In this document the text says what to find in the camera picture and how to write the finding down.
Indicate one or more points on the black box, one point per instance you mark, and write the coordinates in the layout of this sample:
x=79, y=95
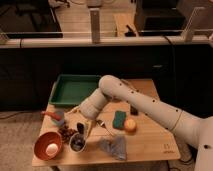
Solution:
x=158, y=18

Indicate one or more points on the grey metal post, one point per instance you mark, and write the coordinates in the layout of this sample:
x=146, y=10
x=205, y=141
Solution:
x=95, y=25

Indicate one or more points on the dark red grapes bunch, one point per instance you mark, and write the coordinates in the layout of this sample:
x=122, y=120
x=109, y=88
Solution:
x=66, y=133

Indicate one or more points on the orange handled brush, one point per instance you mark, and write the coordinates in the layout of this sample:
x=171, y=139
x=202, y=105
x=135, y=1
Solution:
x=52, y=115

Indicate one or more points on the green plastic tray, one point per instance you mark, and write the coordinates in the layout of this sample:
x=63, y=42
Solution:
x=70, y=90

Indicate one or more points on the green sponge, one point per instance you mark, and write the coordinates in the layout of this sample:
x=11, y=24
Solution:
x=119, y=119

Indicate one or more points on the orange bowl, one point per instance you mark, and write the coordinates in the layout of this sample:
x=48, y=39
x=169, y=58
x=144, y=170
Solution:
x=43, y=141

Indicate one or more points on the white egg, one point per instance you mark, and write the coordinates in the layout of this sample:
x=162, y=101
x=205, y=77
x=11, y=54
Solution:
x=51, y=149

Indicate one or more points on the black rectangular remote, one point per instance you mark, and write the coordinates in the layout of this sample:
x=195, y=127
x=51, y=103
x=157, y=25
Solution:
x=133, y=111

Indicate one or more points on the blue grey cloth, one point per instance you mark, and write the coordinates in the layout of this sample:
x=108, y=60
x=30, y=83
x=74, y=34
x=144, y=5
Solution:
x=115, y=147

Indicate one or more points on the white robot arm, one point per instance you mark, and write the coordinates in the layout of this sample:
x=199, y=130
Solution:
x=195, y=131

